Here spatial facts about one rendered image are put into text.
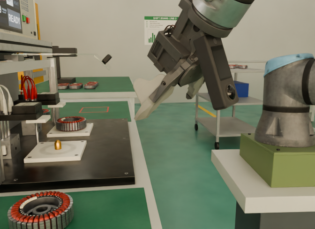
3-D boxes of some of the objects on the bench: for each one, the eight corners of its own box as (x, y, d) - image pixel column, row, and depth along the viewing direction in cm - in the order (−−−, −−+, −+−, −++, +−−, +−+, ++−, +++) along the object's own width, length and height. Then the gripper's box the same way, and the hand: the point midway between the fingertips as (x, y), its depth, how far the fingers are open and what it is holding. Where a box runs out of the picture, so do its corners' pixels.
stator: (88, 124, 112) (88, 115, 111) (83, 131, 101) (83, 121, 100) (60, 125, 111) (59, 116, 110) (52, 132, 100) (51, 122, 99)
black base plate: (127, 122, 129) (127, 118, 128) (135, 184, 67) (134, 176, 66) (22, 125, 123) (21, 121, 122) (-78, 198, 60) (-79, 188, 60)
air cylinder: (42, 129, 108) (41, 116, 107) (36, 134, 101) (35, 120, 100) (28, 130, 108) (27, 116, 106) (22, 135, 100) (20, 120, 99)
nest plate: (86, 143, 91) (86, 140, 91) (80, 160, 76) (80, 156, 76) (39, 145, 89) (39, 141, 89) (24, 163, 74) (23, 158, 74)
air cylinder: (21, 150, 85) (19, 133, 84) (11, 158, 77) (10, 140, 76) (3, 150, 84) (1, 133, 83) (-8, 159, 77) (-10, 141, 76)
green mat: (127, 101, 190) (127, 101, 190) (131, 121, 131) (131, 121, 131) (-18, 104, 178) (-18, 103, 178) (-86, 128, 119) (-86, 128, 118)
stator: (85, 210, 55) (84, 194, 54) (47, 247, 45) (45, 226, 44) (39, 202, 58) (37, 186, 58) (-6, 233, 48) (-9, 214, 47)
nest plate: (93, 125, 114) (93, 122, 114) (89, 135, 100) (89, 132, 100) (56, 126, 112) (56, 124, 112) (46, 137, 98) (46, 134, 98)
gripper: (223, -5, 48) (175, 75, 62) (144, -5, 35) (103, 97, 48) (259, 25, 46) (200, 103, 59) (187, 38, 32) (132, 134, 46)
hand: (165, 111), depth 53 cm, fingers open, 14 cm apart
